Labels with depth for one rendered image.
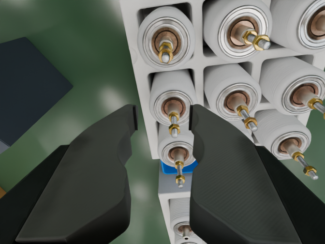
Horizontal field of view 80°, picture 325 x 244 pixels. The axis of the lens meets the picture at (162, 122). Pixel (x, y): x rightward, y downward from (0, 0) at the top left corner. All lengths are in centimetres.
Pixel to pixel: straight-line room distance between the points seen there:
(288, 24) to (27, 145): 89
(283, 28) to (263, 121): 20
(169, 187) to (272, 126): 37
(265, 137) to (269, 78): 13
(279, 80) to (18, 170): 101
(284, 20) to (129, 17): 26
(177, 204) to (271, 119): 38
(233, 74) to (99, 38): 39
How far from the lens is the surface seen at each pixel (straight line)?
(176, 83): 36
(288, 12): 40
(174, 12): 33
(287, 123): 48
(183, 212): 66
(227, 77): 38
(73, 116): 75
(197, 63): 42
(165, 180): 70
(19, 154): 99
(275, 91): 42
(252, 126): 32
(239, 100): 37
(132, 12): 41
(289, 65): 44
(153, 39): 33
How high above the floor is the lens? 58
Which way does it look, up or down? 57 degrees down
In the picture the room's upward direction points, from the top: 177 degrees counter-clockwise
